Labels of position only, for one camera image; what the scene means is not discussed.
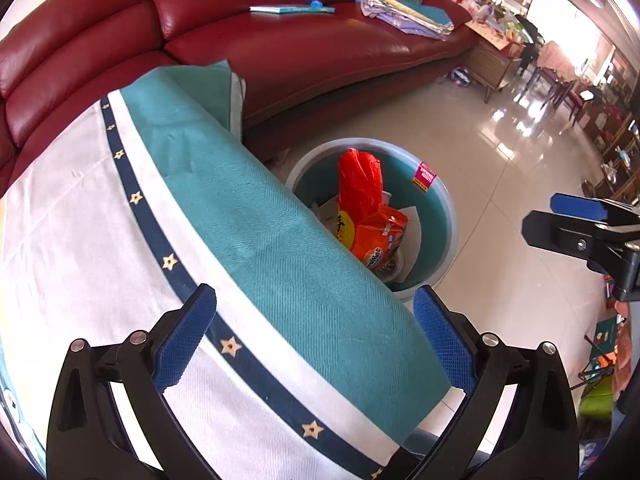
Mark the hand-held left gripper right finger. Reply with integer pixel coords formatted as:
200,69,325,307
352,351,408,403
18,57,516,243
412,284,583,480

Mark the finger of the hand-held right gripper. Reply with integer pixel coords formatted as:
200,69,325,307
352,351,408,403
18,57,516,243
521,210,608,273
550,192,608,223

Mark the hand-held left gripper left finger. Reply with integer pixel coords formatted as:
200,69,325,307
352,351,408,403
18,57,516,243
45,283,221,480

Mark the teal plastic bucket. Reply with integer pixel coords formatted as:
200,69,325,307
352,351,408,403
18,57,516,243
285,137,459,303

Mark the red snack bag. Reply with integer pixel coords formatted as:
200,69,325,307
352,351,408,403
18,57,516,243
336,148,409,276

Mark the teal and white star blanket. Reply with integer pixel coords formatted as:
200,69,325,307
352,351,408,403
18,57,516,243
0,60,453,480

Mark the table with pink cloth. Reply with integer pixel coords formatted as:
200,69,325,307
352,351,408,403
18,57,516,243
530,40,583,111

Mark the wooden side table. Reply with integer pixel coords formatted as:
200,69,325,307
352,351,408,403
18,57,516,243
465,20,526,106

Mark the black chair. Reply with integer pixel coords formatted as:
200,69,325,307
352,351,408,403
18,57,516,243
515,14,543,77

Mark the pile of colourful books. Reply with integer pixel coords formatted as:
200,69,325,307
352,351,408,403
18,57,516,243
355,0,456,41

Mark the red leather sofa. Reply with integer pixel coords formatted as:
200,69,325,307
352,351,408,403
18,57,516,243
0,0,481,196

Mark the thin teal book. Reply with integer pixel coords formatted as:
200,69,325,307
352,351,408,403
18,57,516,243
249,1,336,15

